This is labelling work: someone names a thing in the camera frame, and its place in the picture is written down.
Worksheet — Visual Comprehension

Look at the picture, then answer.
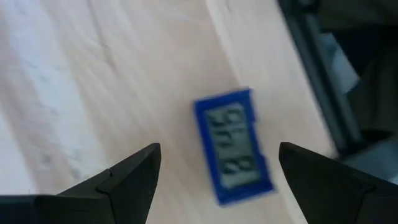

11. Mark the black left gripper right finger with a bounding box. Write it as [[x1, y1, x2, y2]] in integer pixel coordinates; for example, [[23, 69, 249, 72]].
[[279, 142, 398, 224]]

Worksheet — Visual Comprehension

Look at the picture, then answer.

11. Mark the blue framed digital display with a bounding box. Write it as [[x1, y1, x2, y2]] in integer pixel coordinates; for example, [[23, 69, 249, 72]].
[[193, 88, 276, 207]]

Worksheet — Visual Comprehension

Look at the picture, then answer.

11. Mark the black aluminium table frame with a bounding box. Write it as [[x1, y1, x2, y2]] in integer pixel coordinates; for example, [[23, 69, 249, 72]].
[[276, 0, 365, 154]]

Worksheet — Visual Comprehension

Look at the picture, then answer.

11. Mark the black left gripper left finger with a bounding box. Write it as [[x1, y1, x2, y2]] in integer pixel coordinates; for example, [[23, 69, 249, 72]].
[[0, 142, 162, 224]]

